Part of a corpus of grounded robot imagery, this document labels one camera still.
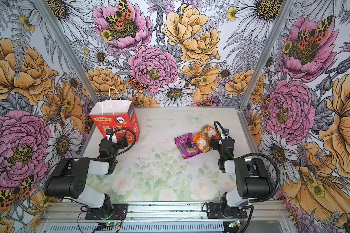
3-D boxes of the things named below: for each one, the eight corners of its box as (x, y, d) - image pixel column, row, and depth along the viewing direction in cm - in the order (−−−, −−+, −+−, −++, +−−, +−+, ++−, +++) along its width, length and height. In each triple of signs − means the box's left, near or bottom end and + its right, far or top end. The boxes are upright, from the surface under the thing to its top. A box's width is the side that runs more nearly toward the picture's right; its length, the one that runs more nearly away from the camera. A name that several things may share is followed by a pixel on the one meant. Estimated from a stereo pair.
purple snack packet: (184, 161, 93) (184, 156, 88) (175, 142, 102) (175, 137, 97) (200, 155, 96) (201, 150, 91) (190, 137, 105) (191, 132, 100)
